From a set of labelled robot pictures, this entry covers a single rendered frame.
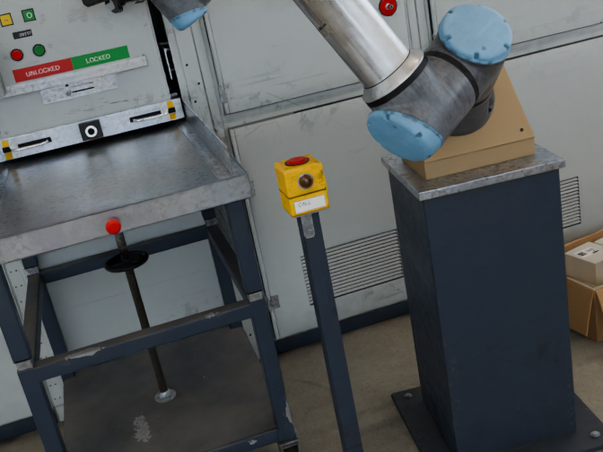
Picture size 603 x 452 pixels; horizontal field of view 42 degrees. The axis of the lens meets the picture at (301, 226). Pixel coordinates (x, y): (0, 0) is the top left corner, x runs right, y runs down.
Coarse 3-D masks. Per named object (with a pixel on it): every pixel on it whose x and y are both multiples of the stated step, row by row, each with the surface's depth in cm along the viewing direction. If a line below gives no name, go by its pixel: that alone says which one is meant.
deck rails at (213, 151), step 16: (192, 112) 214; (192, 128) 223; (208, 128) 191; (192, 144) 206; (208, 144) 199; (224, 144) 173; (208, 160) 189; (224, 160) 178; (0, 176) 212; (224, 176) 173; (0, 192) 196
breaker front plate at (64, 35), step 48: (0, 0) 210; (48, 0) 214; (144, 0) 221; (0, 48) 214; (48, 48) 217; (96, 48) 221; (144, 48) 225; (48, 96) 221; (96, 96) 225; (144, 96) 229
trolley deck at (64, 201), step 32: (64, 160) 218; (96, 160) 211; (128, 160) 205; (160, 160) 199; (192, 160) 193; (32, 192) 192; (64, 192) 187; (96, 192) 182; (128, 192) 177; (160, 192) 172; (192, 192) 171; (224, 192) 173; (0, 224) 172; (32, 224) 168; (64, 224) 166; (96, 224) 167; (128, 224) 169; (0, 256) 164
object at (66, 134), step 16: (176, 96) 234; (128, 112) 227; (144, 112) 229; (160, 112) 230; (176, 112) 231; (48, 128) 223; (64, 128) 224; (112, 128) 228; (128, 128) 229; (0, 144) 220; (48, 144) 224; (64, 144) 225; (0, 160) 222
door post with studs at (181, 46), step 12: (168, 24) 225; (168, 36) 226; (180, 36) 227; (180, 48) 228; (192, 48) 229; (180, 60) 229; (192, 60) 230; (180, 72) 230; (192, 72) 231; (180, 84) 231; (192, 84) 232; (192, 96) 233; (204, 96) 234; (192, 108) 234; (204, 108) 235; (204, 120) 236; (252, 336) 263
